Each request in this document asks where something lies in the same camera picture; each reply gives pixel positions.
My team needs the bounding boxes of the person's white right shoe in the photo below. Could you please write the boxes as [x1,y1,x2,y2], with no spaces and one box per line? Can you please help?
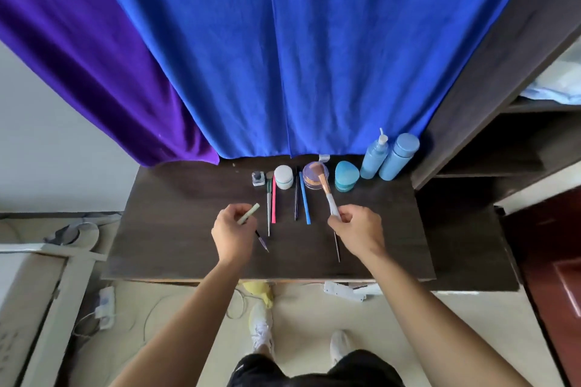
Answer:
[329,330,353,367]

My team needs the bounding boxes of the rose gold round jar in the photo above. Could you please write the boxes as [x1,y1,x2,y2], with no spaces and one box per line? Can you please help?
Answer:
[302,161,330,191]

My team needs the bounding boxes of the blue pencil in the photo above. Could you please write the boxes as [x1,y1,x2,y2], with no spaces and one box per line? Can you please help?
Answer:
[298,171,312,226]

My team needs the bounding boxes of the person's white shoe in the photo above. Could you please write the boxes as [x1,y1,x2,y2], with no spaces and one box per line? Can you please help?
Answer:
[248,302,275,358]
[329,330,353,367]

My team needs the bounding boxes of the white power strip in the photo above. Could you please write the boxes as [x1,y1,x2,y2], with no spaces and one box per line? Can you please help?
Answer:
[323,281,366,303]

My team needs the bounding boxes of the dark wooden shelf unit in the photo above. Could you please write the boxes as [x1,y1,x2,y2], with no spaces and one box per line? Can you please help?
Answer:
[410,0,581,206]

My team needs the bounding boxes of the person's left hand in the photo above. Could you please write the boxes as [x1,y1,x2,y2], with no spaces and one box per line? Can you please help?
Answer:
[211,203,260,267]

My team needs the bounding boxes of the black shorts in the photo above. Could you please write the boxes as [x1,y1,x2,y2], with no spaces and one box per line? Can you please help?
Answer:
[226,349,405,387]

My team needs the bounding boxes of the white cable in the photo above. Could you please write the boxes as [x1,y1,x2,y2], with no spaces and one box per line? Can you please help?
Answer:
[225,287,248,320]

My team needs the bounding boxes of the person's left forearm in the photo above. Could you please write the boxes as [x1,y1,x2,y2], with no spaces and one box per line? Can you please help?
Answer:
[108,259,241,387]

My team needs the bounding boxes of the red wooden door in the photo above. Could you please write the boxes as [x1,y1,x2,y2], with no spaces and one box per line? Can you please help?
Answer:
[501,187,581,387]

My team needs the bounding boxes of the light blue pump bottle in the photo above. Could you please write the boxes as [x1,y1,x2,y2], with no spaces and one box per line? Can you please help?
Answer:
[359,128,390,180]

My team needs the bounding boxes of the purple towel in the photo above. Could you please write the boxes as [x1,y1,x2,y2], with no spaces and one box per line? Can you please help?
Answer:
[0,0,220,167]

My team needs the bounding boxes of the dark wooden table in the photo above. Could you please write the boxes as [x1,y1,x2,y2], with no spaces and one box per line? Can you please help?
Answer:
[102,155,520,292]

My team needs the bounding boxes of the white round jar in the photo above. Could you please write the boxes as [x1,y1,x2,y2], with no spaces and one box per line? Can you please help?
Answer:
[274,164,295,190]

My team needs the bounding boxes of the light blue capped bottle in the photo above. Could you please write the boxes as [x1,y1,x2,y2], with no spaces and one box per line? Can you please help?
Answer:
[379,133,421,182]

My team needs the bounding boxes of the person's right hand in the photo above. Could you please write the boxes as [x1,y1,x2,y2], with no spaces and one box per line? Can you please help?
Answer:
[327,204,387,261]

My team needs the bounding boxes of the white-handled powder brush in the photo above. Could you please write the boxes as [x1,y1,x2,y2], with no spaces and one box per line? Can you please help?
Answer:
[317,172,342,221]

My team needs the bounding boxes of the person's white left shoe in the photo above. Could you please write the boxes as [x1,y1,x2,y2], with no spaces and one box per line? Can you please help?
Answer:
[248,302,275,358]

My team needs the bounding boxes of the teal round jar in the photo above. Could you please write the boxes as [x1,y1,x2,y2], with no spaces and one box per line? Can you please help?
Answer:
[334,160,360,194]

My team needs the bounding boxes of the light blue tissue pack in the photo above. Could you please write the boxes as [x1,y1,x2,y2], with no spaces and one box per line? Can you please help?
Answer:
[519,62,581,106]

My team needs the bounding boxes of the person's right forearm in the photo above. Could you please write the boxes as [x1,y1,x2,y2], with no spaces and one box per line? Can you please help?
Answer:
[367,248,534,387]

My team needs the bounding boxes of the mint green tube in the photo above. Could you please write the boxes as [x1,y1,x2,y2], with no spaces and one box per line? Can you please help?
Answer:
[236,203,261,226]

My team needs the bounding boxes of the blue towel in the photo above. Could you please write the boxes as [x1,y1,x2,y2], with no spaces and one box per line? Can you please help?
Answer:
[84,0,550,161]

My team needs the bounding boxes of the yellow elephant toy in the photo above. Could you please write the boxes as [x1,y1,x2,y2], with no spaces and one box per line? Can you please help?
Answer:
[241,281,275,309]

